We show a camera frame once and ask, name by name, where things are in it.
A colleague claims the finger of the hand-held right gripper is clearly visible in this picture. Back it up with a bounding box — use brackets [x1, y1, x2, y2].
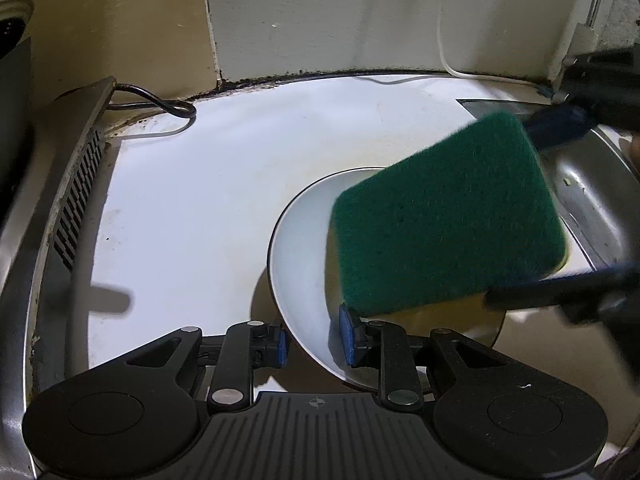
[486, 262, 640, 326]
[522, 47, 640, 153]

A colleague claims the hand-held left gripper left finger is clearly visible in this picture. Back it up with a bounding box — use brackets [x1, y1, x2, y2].
[95, 320, 290, 415]

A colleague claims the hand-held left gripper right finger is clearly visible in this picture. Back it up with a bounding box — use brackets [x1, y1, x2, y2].
[339, 304, 531, 413]

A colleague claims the white bowl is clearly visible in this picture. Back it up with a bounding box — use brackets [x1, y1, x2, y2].
[267, 166, 508, 393]

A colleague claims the green and yellow sponge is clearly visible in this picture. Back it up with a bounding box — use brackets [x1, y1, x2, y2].
[325, 111, 571, 346]

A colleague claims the stainless steel sink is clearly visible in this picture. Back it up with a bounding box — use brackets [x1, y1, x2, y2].
[457, 97, 640, 273]

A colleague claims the white and metal faucet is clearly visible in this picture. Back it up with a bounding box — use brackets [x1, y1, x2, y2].
[550, 0, 638, 98]

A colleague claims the silver stove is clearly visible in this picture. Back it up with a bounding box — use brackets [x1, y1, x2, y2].
[0, 76, 118, 480]

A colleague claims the dark cooking pot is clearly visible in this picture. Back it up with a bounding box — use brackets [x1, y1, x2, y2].
[0, 0, 38, 211]

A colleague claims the white cable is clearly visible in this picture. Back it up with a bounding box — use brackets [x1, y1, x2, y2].
[436, 0, 551, 85]

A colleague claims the black power cable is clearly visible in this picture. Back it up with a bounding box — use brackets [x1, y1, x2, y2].
[107, 82, 197, 121]

